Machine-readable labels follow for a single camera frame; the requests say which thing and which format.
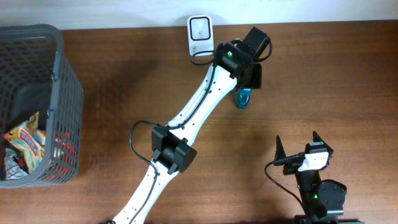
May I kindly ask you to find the blue mouthwash bottle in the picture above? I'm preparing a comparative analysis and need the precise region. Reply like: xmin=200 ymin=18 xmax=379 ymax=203
xmin=237 ymin=88 xmax=252 ymax=110

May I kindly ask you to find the yellow snack bag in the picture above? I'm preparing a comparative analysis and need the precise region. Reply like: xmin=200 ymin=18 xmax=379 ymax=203
xmin=3 ymin=112 xmax=46 ymax=174

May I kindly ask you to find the silver dark snack packet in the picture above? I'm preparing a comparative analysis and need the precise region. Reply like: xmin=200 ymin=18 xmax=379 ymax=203
xmin=4 ymin=148 xmax=28 ymax=180

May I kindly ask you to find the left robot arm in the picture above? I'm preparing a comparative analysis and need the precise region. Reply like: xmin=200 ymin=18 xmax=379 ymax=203
xmin=110 ymin=27 xmax=272 ymax=224

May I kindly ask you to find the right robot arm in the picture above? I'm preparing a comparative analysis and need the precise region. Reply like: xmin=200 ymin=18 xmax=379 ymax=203
xmin=269 ymin=131 xmax=361 ymax=223

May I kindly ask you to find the white barcode scanner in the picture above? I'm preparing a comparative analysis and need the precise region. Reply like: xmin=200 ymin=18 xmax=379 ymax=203
xmin=187 ymin=15 xmax=214 ymax=56

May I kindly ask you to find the grey plastic mesh basket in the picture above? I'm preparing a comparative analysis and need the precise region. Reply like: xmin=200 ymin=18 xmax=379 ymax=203
xmin=1 ymin=24 xmax=85 ymax=189

